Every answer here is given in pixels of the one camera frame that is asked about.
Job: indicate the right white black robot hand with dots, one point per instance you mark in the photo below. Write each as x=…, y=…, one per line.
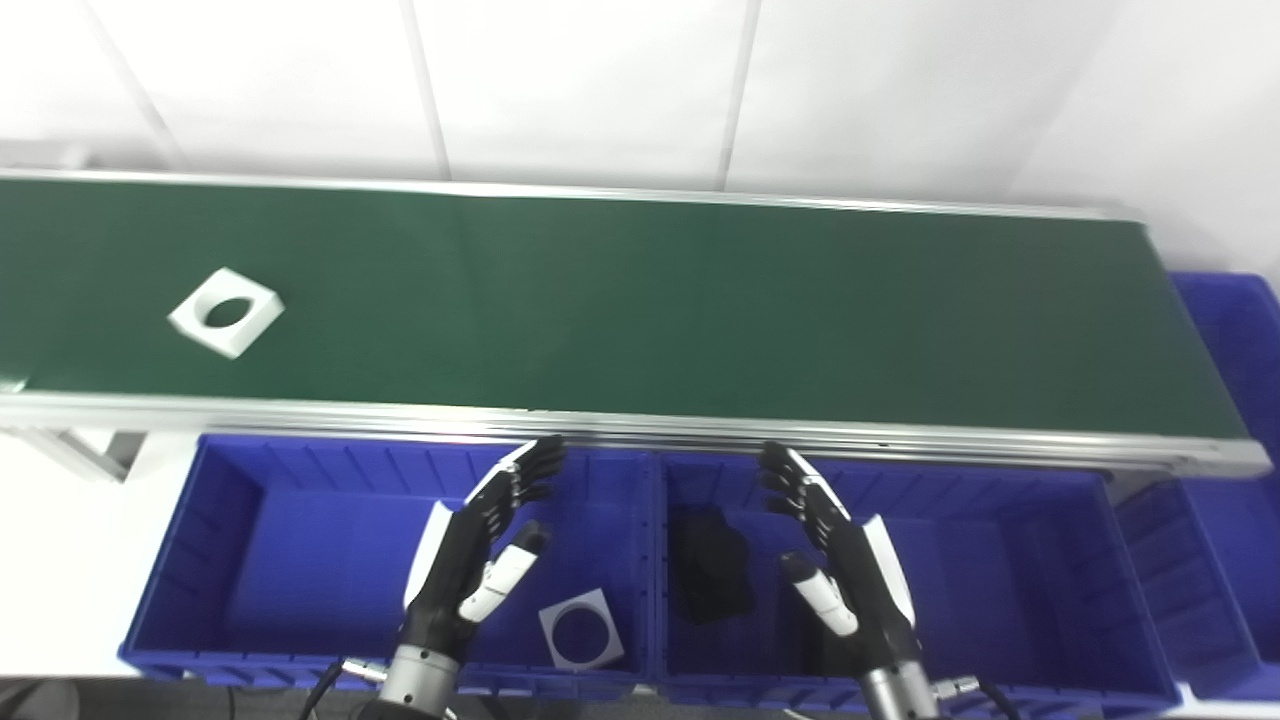
x=860, y=570

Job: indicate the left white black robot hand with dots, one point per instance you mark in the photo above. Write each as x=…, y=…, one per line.
x=455, y=575

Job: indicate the white square part round hole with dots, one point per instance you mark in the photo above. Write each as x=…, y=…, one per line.
x=556, y=650
x=243, y=343

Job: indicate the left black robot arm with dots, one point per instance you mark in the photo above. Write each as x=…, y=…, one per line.
x=418, y=682

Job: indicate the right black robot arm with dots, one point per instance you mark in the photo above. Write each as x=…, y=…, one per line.
x=898, y=692

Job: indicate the black part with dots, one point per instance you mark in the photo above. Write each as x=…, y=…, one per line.
x=710, y=570

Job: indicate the blue plastic bin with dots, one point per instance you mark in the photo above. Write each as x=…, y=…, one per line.
x=1230, y=540
x=1010, y=580
x=300, y=560

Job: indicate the aluminium conveyor support leg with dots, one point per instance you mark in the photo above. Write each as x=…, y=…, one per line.
x=95, y=450

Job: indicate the green conveyor belt aluminium frame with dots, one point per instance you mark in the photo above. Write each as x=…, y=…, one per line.
x=640, y=300

